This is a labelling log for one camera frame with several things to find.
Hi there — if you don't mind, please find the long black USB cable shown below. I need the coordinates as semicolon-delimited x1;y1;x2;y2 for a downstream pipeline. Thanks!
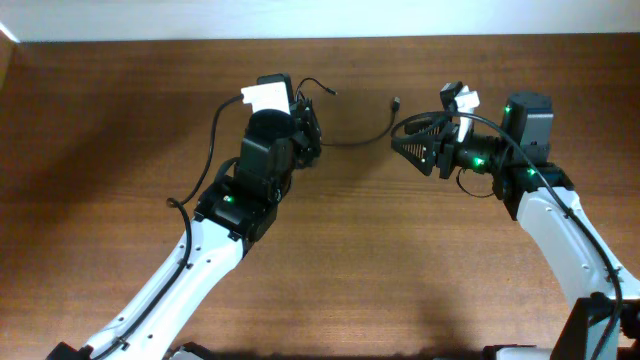
319;96;402;149

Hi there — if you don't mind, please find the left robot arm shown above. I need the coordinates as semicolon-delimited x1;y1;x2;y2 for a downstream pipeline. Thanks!
48;99;321;359

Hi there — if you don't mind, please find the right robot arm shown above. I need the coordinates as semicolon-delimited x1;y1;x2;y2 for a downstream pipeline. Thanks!
391;83;639;360

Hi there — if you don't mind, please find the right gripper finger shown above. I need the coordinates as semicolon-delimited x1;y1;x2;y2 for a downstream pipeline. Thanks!
391;132;437;176
403;118;445;135

